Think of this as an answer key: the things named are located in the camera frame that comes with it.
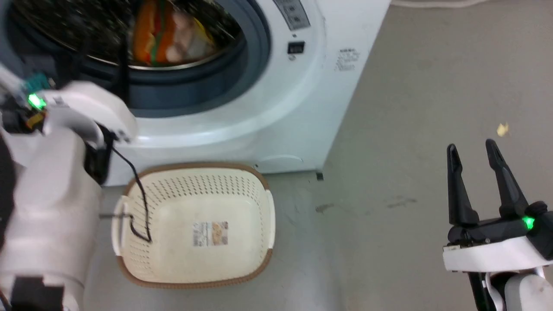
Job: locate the grey rubber door gasket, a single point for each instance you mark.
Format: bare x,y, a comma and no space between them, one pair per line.
255,47

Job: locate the black washer foot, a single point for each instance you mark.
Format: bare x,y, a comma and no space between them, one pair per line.
319,176

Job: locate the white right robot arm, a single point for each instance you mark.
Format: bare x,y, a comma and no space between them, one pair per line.
518,293

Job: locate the white front-load washing machine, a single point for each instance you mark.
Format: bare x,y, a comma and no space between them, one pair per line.
302,108

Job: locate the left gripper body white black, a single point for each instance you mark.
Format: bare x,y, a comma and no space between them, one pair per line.
86,106

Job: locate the small black washer display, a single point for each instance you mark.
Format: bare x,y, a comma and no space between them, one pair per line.
296,47

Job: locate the grey washer control panel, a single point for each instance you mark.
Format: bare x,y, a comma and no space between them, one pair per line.
293,13

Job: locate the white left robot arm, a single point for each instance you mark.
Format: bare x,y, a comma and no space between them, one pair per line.
47,216

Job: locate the pink and beige plush toy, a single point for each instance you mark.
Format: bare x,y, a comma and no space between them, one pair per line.
185,36

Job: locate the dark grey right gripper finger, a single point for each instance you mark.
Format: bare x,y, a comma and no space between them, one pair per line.
459,194
507,185

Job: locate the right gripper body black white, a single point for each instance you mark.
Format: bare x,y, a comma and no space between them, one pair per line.
492,248

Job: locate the paper label sticker in basket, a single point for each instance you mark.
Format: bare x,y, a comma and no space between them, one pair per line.
210,233

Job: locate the printed label on washer side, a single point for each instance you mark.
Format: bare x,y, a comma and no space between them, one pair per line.
348,59

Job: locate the cream laundry basket brown rim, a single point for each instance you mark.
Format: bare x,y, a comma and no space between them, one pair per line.
242,190

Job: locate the small yellow scrap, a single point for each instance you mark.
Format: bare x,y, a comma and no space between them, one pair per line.
502,129

